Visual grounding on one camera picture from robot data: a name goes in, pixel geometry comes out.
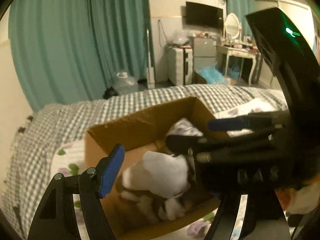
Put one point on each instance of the green side curtain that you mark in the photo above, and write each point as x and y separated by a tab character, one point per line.
241	8

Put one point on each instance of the small grey fridge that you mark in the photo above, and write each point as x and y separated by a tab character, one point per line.
204	52

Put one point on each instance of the grey checked bed sheet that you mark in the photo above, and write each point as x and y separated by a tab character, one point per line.
43	134

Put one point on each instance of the brown cardboard box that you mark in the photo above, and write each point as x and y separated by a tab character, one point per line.
139	132

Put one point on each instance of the white plush toy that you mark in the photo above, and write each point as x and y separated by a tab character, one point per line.
155	184

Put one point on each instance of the clear water jug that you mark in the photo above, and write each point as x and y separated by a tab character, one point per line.
125	84

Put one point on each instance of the white floral quilt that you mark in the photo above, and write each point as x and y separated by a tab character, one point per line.
70	161

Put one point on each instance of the box with blue bags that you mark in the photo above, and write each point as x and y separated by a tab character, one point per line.
211	76

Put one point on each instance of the white dressing table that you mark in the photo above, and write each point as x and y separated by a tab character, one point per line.
239	53

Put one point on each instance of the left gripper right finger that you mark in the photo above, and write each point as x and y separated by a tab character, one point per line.
240	217

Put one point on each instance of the oval vanity mirror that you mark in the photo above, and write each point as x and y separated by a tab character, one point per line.
232	27

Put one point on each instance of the black wall television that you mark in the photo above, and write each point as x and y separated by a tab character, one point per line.
204	15

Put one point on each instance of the white standing mop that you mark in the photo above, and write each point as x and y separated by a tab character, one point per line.
150	70

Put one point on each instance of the floral tissue paper pack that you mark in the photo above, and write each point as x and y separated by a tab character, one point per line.
184	127

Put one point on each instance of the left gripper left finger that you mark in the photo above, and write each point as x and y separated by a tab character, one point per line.
55	216

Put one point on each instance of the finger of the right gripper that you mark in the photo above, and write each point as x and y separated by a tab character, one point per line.
245	144
251	121

